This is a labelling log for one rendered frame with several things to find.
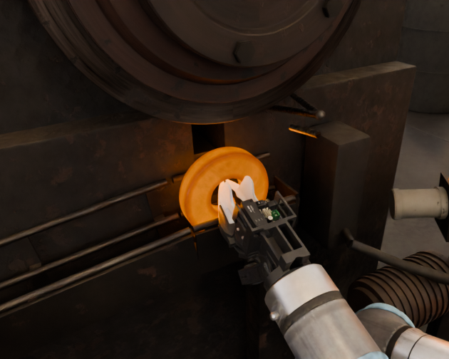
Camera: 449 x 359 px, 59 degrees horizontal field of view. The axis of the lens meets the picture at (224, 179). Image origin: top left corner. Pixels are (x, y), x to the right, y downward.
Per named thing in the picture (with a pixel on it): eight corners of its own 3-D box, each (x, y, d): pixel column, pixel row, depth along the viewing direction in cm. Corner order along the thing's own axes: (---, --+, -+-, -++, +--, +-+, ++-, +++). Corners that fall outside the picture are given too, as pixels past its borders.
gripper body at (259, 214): (277, 186, 58) (324, 251, 51) (267, 222, 64) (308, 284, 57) (230, 200, 55) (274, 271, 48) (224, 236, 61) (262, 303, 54)
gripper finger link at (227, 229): (237, 198, 63) (263, 239, 58) (236, 205, 65) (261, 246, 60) (210, 206, 62) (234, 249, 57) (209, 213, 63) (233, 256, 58)
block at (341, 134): (296, 225, 88) (301, 124, 76) (325, 215, 91) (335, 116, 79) (326, 253, 79) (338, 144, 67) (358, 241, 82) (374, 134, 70)
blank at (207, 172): (169, 165, 62) (176, 174, 60) (254, 133, 67) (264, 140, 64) (189, 239, 71) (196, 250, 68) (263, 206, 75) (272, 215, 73)
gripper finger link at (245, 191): (243, 155, 64) (271, 195, 59) (239, 181, 69) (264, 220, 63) (226, 160, 63) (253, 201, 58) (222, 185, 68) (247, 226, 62)
